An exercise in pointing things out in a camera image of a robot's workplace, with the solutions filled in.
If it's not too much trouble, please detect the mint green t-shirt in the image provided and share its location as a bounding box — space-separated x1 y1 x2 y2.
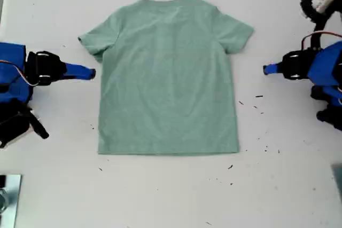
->
77 0 255 156

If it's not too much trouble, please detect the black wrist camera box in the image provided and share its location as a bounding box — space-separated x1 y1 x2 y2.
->
0 105 50 148

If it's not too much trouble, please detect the black camera stalk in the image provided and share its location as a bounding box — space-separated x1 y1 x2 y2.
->
311 11 332 50

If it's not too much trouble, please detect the arm red white wire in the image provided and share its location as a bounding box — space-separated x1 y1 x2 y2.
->
301 32 342 51
0 61 40 88

